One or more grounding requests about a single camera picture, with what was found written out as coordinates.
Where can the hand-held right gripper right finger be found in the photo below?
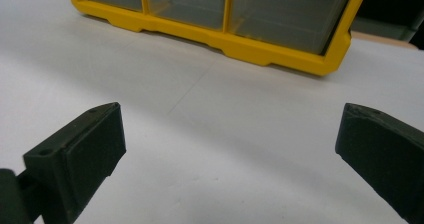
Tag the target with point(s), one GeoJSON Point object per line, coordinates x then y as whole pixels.
{"type": "Point", "coordinates": [383, 150]}

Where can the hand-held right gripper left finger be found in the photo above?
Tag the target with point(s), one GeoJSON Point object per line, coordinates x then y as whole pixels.
{"type": "Point", "coordinates": [80, 157]}

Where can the large clear plastic drawer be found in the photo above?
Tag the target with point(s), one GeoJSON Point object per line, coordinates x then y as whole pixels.
{"type": "Point", "coordinates": [286, 17]}

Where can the yellow drawer cabinet frame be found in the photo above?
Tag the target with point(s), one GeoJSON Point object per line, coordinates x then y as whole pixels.
{"type": "Point", "coordinates": [233, 45]}

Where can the grey storage bin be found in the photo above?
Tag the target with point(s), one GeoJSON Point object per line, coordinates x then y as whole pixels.
{"type": "Point", "coordinates": [386, 20]}

